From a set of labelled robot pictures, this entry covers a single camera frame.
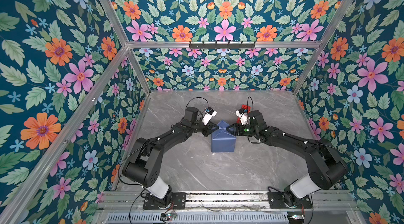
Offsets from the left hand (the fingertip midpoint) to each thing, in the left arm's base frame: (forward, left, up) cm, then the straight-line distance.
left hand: (219, 123), depth 84 cm
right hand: (-1, -6, -4) cm, 7 cm away
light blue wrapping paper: (-8, -1, -5) cm, 9 cm away
